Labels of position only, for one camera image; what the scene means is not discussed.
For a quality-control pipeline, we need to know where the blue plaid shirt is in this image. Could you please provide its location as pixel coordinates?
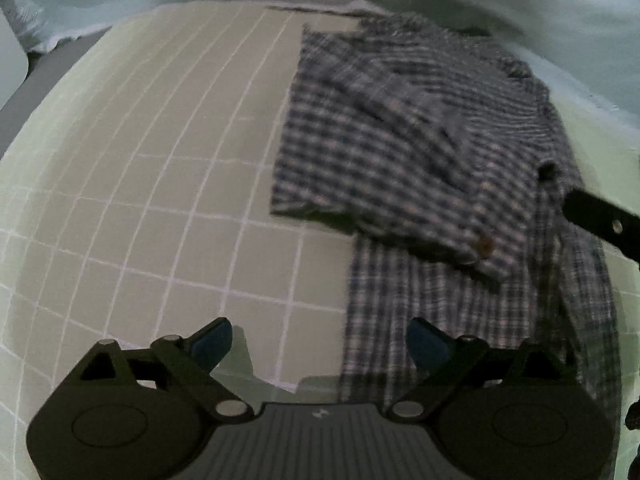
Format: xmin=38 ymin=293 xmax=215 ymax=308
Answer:
xmin=269 ymin=12 xmax=623 ymax=411

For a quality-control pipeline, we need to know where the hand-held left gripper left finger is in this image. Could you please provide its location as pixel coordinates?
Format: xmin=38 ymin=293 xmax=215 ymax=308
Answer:
xmin=67 ymin=316 xmax=253 ymax=421

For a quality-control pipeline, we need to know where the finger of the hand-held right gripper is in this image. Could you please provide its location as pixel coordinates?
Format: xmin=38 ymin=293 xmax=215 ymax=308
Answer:
xmin=562 ymin=187 xmax=640 ymax=264

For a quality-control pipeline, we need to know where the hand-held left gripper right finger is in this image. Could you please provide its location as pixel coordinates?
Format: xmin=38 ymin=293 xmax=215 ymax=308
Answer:
xmin=387 ymin=317 xmax=581 ymax=421

